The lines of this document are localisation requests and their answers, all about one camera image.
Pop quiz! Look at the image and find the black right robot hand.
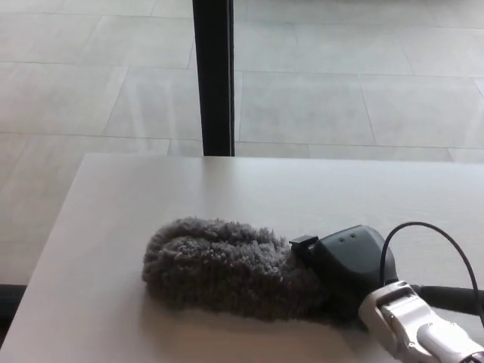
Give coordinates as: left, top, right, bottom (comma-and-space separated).
289, 224, 399, 328

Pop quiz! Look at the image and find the black vertical window frame post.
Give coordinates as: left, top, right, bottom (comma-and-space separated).
191, 0, 236, 157

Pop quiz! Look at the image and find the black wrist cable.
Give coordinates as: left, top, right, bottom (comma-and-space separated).
379, 222, 484, 294

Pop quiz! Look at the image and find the grey fluffy microfibre duster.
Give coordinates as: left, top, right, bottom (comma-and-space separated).
141, 216, 484, 330

